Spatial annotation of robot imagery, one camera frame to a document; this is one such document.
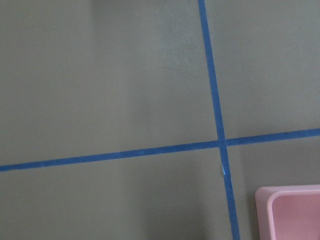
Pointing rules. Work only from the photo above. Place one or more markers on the pink plastic tray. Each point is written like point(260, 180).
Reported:
point(288, 212)

